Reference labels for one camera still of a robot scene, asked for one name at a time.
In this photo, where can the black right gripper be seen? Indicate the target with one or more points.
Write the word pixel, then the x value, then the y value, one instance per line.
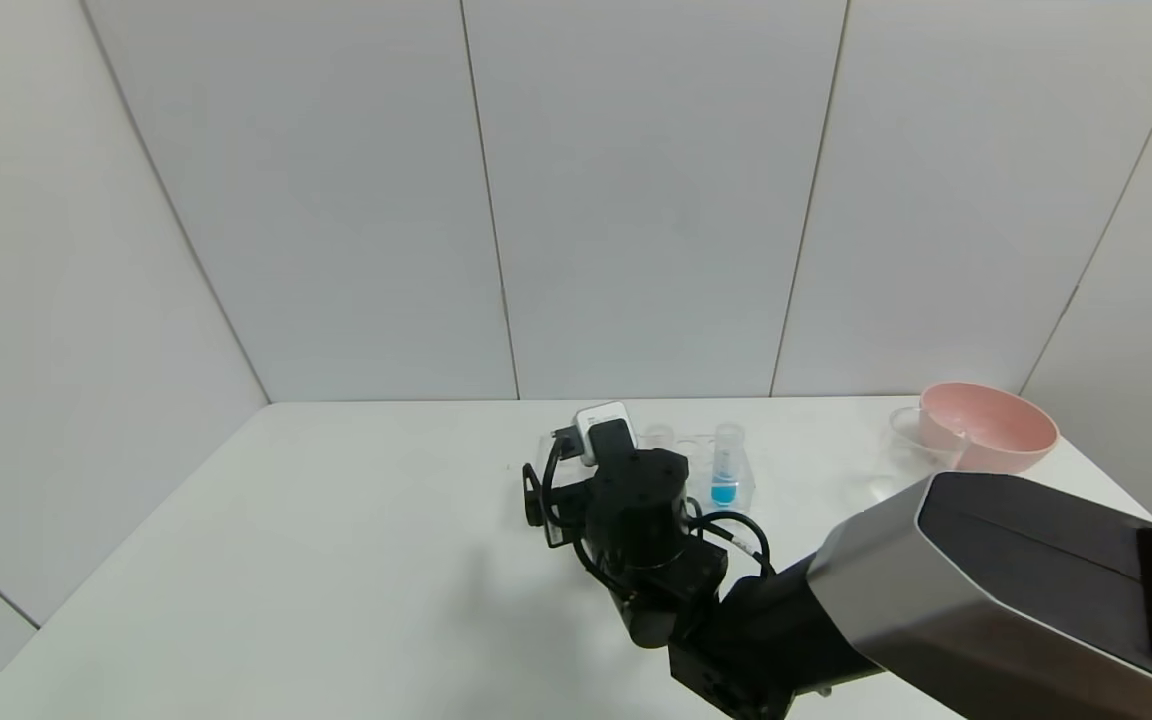
pixel 568 510

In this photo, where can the test tube with blue pigment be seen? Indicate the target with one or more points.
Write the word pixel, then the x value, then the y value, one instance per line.
pixel 724 490

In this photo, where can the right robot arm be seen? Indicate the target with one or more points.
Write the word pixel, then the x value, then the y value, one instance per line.
pixel 986 590

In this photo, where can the test tube with yellow pigment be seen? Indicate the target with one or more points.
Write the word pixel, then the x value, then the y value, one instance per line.
pixel 658 436

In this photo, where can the clear plastic test tube rack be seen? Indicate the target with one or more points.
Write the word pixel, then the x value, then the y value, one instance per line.
pixel 701 470

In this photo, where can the clear plastic beaker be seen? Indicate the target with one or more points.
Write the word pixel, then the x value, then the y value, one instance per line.
pixel 911 440

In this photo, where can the pink bowl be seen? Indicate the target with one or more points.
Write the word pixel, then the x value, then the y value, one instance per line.
pixel 996 435

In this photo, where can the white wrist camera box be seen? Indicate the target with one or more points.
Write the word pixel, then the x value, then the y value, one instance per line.
pixel 601 415

